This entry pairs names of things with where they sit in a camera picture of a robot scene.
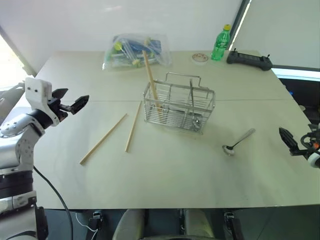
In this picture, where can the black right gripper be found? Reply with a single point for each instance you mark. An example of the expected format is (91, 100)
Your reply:
(305, 151)

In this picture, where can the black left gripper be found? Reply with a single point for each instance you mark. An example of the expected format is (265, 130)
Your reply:
(58, 108)

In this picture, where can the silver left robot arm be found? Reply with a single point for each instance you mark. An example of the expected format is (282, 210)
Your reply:
(22, 147)

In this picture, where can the wooden chopstick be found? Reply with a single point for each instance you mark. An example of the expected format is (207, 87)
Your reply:
(103, 138)
(133, 126)
(150, 75)

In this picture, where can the silver metal spoon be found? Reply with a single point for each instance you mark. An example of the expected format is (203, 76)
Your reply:
(228, 150)
(192, 97)

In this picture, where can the clear plastic bag of items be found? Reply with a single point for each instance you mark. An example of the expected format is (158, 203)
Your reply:
(130, 50)

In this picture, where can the black handheld remote controller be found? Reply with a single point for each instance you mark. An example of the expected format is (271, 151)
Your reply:
(250, 60)

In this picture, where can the green plastic bottle yellow cap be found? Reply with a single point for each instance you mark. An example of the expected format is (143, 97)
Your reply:
(220, 47)

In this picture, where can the grey rounded padded shape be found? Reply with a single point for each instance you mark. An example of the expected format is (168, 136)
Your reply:
(197, 225)
(130, 225)

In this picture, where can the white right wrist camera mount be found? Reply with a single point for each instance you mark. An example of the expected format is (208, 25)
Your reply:
(314, 160)

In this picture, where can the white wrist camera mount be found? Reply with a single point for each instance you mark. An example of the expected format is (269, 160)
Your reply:
(314, 160)
(37, 91)

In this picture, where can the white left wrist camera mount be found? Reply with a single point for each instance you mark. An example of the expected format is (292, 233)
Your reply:
(37, 91)

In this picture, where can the black table leg bracket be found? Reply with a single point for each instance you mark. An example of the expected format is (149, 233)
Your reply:
(230, 220)
(96, 220)

